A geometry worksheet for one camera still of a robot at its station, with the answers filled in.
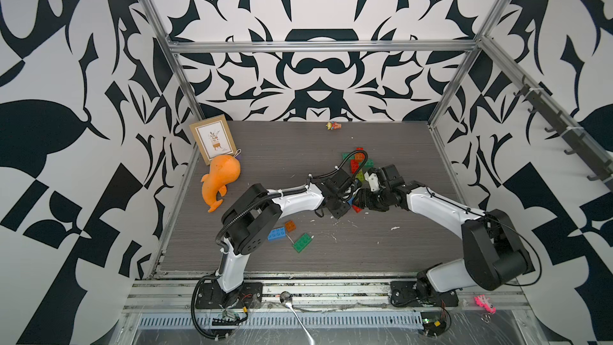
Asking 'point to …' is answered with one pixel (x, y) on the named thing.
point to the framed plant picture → (214, 138)
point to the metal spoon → (286, 298)
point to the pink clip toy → (483, 301)
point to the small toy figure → (333, 125)
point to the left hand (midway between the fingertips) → (341, 201)
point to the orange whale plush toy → (224, 170)
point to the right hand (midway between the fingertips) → (357, 198)
